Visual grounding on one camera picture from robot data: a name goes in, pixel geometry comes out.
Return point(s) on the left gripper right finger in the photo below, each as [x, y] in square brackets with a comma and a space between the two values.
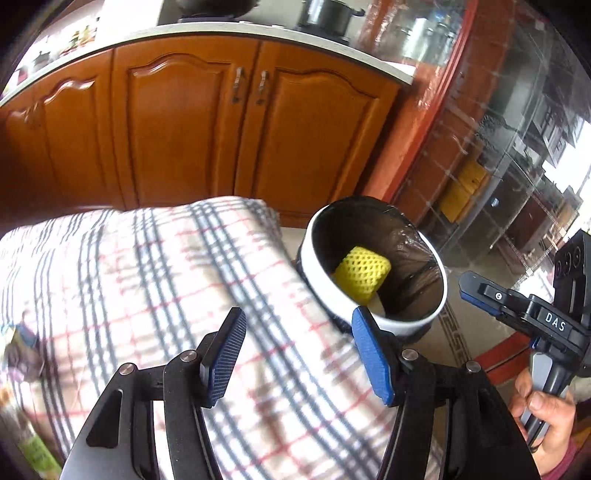
[482, 441]

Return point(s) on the white trash bin black liner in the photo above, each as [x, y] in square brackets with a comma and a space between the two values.
[416, 289]

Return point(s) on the crushed green can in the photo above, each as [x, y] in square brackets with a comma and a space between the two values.
[21, 360]

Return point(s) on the person's right hand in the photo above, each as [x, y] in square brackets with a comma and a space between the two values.
[558, 413]

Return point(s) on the black wok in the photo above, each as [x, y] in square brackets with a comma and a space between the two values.
[215, 8]

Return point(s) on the plaid tablecloth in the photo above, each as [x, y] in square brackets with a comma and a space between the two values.
[104, 288]

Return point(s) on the condiment bottles group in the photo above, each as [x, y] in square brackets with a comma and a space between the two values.
[83, 36]

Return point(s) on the lower wooden cabinets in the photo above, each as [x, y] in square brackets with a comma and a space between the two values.
[168, 121]

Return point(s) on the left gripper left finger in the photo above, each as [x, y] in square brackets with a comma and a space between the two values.
[117, 440]

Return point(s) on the steel cooking pot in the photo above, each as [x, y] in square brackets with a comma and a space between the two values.
[327, 16]

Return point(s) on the yellow foam fruit net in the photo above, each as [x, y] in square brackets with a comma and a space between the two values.
[361, 274]

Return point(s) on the glass sliding door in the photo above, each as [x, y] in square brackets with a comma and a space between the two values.
[503, 179]

